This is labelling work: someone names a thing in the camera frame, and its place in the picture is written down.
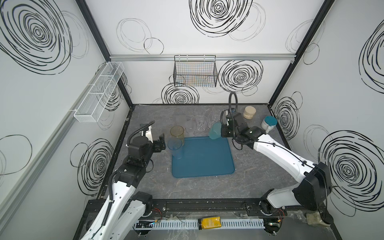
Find teal green plastic cup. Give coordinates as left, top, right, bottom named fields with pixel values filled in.
left=209, top=122, right=222, bottom=140

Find light blue plastic cup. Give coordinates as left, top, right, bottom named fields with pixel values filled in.
left=168, top=137, right=184, bottom=160

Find teal plastic tray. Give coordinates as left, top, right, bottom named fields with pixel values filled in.
left=172, top=137, right=235, bottom=178

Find yellow transparent cup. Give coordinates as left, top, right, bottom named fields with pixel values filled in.
left=170, top=126, right=185, bottom=145

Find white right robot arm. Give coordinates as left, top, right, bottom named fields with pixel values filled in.
left=220, top=109, right=334, bottom=225

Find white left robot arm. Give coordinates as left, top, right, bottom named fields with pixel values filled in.
left=82, top=132, right=166, bottom=240

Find clear faceted glass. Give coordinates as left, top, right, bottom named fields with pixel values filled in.
left=196, top=115, right=208, bottom=132
left=208, top=111, right=220, bottom=128

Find white mug teal lid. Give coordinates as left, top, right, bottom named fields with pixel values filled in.
left=261, top=116, right=278, bottom=134

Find white wire shelf basket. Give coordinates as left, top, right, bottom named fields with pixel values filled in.
left=74, top=62, right=125, bottom=123

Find black corner frame post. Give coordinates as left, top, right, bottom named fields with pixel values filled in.
left=76, top=0, right=135, bottom=110

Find black wire basket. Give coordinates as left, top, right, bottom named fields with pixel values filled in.
left=173, top=60, right=219, bottom=88

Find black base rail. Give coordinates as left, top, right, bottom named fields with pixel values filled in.
left=86, top=197, right=301, bottom=217

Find white slotted cable duct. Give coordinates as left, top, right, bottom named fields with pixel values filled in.
left=134, top=219, right=265, bottom=231

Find aluminium wall rail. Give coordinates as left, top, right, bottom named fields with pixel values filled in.
left=110, top=54, right=296, bottom=62

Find yellow box on rail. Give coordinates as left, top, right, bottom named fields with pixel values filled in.
left=198, top=217, right=222, bottom=230

